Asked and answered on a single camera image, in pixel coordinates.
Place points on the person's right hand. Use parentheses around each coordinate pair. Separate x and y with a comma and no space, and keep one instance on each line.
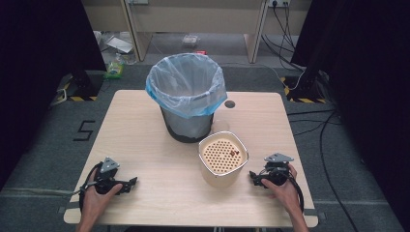
(283,193)

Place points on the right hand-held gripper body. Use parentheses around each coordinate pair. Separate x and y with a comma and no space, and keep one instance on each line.
(277,170)

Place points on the black stand base hazard tape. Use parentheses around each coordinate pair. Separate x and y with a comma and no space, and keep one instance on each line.
(84,84)
(303,90)

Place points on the person's left hand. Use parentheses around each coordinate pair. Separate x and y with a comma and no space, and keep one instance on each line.
(96,199)

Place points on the green packet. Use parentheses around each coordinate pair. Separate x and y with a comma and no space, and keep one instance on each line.
(114,70)

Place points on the black curtain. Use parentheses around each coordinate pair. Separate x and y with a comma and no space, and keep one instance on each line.
(35,64)
(364,80)

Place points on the small red object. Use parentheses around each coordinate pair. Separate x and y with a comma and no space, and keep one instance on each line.
(200,52)

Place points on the clear plastic bags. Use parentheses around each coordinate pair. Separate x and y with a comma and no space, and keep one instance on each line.
(117,45)

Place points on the white wall socket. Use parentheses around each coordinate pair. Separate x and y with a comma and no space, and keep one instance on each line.
(278,3)

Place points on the brown food scraps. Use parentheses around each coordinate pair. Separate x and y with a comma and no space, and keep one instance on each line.
(234,153)

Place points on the dark round table grommet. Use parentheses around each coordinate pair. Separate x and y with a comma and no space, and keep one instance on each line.
(229,104)

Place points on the light wooden desk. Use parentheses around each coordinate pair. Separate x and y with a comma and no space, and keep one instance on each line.
(193,16)

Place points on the grey trash bin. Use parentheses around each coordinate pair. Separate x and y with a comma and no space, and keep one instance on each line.
(190,125)

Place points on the beige container with perforated insert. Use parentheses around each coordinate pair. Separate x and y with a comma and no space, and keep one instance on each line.
(222,161)

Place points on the translucent blue bin liner bag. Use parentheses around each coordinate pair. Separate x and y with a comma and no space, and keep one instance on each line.
(187,82)

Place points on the small clear plastic packet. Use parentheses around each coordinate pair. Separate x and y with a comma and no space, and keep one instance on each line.
(190,40)

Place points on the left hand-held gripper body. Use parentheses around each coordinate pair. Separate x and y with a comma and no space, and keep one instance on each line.
(104,179)

